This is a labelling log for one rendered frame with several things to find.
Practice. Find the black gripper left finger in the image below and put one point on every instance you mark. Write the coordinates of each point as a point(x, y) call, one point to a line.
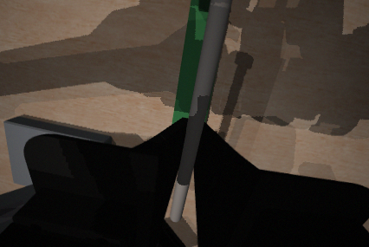
point(142, 176)

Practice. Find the long grey pin with red head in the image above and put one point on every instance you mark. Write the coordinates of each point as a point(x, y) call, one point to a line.
point(219, 11)

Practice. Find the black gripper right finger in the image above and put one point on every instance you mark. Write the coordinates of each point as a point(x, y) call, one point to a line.
point(230, 193)

